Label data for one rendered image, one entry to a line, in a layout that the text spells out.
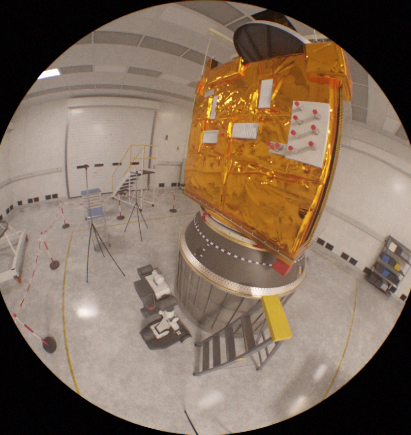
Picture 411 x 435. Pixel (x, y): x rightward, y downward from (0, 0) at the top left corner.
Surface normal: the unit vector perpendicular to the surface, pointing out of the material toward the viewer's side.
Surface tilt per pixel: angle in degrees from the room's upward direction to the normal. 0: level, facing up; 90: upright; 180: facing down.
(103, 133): 90
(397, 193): 90
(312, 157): 90
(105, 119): 90
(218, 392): 0
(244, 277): 62
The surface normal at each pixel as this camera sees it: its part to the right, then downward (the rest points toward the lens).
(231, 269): -0.33, -0.15
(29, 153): 0.58, 0.41
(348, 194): -0.80, 0.14
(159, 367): 0.15, -0.90
